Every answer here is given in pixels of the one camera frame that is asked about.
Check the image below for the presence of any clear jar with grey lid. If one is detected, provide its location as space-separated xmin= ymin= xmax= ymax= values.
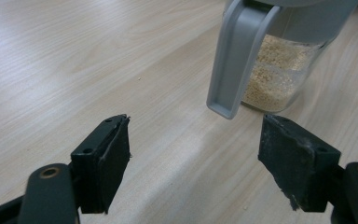
xmin=206 ymin=0 xmax=358 ymax=120

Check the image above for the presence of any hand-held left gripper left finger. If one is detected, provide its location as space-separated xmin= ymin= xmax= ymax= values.
xmin=70 ymin=113 xmax=132 ymax=216

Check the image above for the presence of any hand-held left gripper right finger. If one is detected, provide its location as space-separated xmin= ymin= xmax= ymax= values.
xmin=257 ymin=113 xmax=342 ymax=213

